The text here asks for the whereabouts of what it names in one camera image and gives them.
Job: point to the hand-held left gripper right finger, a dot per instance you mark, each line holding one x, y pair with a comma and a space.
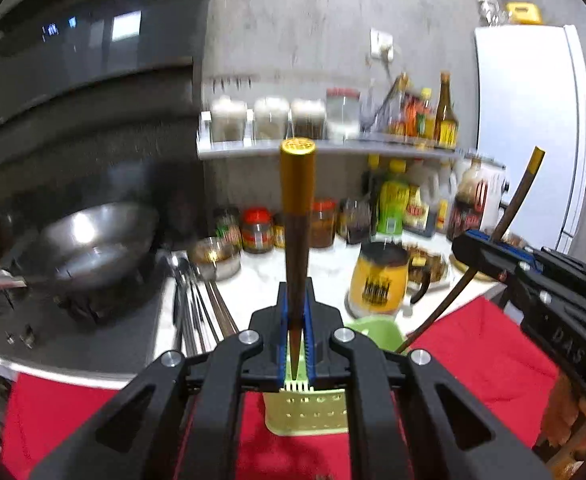
309, 340

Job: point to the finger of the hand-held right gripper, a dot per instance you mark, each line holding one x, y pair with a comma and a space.
478, 252
520, 251

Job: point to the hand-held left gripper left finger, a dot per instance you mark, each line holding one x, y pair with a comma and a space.
285, 340

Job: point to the gold-capped brown chopstick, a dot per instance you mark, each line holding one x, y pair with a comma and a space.
518, 195
298, 185

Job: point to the green perforated utensil holder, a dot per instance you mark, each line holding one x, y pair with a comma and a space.
308, 410

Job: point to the person's right forearm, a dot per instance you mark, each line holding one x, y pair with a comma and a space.
563, 410

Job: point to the dark soy sauce jug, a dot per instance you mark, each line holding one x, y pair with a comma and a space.
469, 205

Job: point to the plate of food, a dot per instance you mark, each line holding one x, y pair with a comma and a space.
430, 262

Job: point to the clear oil jug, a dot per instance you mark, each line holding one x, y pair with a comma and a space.
443, 210

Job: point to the white jug red label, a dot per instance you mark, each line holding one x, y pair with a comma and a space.
420, 210

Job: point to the bundle of metal chopsticks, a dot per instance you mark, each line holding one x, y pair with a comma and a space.
213, 310

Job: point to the yellow steel mug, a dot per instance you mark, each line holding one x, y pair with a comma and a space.
378, 282

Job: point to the green bottle yellow cap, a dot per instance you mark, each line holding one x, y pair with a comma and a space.
392, 205

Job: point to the red cloth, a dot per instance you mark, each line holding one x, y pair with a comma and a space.
473, 360

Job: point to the small steel sauce bowl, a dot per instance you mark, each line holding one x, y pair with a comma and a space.
215, 260

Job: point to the red-lid sauce jar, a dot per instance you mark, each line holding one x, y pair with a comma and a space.
257, 232

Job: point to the metal spoon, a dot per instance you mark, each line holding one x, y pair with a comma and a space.
179, 300

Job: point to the red-lid chili jar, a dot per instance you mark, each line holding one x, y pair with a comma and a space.
324, 225

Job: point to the white refrigerator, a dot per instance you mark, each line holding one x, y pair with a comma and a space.
528, 135

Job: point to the green-lid pickle jar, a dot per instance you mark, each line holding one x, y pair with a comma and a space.
228, 230

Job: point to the dark bottle yellow cap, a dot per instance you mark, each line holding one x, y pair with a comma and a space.
372, 185

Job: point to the dark preserve jar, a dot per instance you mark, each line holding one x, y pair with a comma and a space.
355, 222

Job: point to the brown bottle yellow label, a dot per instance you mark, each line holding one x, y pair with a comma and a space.
446, 120

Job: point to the orange label sauce bottle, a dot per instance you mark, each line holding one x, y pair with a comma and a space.
419, 117

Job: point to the clear plastic pitcher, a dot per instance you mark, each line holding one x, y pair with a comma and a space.
375, 117

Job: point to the grey gas stove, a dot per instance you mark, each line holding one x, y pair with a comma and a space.
98, 342

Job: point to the red-lid clear jar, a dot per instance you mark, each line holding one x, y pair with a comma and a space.
343, 115

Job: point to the steel wok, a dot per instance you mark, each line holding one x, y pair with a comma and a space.
98, 240

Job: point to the clear storage jar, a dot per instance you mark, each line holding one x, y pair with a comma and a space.
228, 120
271, 120
307, 120

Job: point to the yellow container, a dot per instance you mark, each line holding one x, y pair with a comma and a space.
523, 14

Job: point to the glass jar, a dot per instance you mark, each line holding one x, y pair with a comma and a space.
488, 10

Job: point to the black range hood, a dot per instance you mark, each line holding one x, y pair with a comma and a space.
73, 85

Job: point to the white wall shelf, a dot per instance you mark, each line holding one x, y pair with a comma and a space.
253, 149

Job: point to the white wall socket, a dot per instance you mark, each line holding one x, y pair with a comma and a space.
382, 45

